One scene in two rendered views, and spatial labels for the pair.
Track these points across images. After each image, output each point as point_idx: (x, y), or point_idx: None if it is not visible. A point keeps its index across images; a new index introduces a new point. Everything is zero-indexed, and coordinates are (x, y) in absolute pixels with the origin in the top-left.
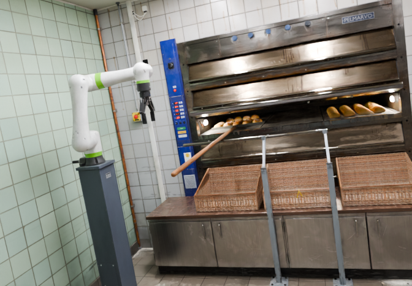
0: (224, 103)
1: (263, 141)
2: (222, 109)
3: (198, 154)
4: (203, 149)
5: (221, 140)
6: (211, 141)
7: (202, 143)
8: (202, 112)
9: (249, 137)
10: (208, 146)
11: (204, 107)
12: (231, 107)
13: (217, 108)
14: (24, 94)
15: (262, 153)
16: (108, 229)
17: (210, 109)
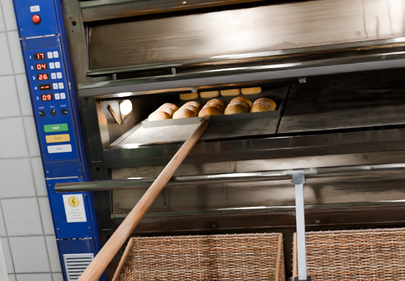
0: (180, 63)
1: (299, 189)
2: (175, 81)
3: (90, 277)
4: (108, 244)
5: (170, 180)
6: (141, 181)
7: (111, 187)
8: (114, 88)
9: (254, 175)
10: (127, 223)
11: (121, 73)
12: (200, 77)
13: (160, 77)
14: None
15: (297, 228)
16: None
17: (138, 80)
